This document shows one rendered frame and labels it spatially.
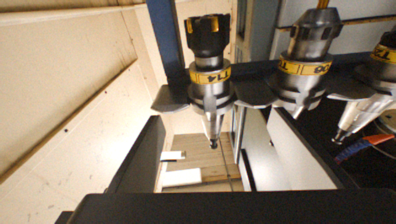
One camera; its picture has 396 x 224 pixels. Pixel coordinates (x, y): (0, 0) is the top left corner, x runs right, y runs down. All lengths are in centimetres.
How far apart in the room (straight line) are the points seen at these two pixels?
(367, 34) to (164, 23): 92
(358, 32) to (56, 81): 116
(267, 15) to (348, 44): 40
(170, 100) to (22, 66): 43
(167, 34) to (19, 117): 42
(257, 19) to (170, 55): 62
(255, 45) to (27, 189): 93
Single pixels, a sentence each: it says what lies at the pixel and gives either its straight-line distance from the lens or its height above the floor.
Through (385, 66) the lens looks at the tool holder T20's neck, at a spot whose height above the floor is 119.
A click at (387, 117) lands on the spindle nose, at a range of 68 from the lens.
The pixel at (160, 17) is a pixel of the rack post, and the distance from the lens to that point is 21.
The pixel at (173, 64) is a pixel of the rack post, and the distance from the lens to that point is 22.
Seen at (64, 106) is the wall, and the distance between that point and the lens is 59.
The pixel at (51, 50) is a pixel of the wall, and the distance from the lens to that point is 61.
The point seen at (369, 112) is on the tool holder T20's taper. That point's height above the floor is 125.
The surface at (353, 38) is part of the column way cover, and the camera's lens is 98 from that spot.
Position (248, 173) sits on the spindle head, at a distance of 102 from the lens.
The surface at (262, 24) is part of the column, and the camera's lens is 80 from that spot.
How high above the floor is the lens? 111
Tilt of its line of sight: 38 degrees up
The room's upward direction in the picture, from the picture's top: 172 degrees clockwise
